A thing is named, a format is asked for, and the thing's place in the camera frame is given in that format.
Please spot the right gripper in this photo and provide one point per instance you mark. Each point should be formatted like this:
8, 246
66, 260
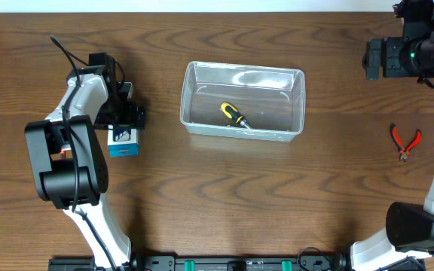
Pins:
394, 66

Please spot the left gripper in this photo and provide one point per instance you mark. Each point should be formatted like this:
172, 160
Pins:
128, 119

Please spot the blue screw box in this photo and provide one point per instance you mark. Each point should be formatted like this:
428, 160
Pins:
123, 142

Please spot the stubby yellow black screwdriver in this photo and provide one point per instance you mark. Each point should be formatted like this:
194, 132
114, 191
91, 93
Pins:
232, 113

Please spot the clear plastic container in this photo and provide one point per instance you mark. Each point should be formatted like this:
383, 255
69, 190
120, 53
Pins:
271, 99

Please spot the small claw hammer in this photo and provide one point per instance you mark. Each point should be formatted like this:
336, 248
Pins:
64, 149

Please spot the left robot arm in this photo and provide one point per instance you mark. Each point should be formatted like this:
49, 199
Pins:
68, 164

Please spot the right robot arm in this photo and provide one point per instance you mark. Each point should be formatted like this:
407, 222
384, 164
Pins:
407, 238

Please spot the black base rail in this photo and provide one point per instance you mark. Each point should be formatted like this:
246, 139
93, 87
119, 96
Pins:
309, 259

